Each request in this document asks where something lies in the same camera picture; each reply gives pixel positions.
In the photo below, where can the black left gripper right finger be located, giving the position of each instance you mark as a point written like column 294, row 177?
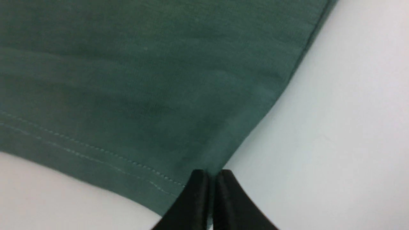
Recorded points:
column 233, row 209

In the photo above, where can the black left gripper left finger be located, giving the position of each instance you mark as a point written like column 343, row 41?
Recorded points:
column 190, row 209

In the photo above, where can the green long-sleeved shirt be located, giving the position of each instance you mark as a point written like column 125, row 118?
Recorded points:
column 133, row 95

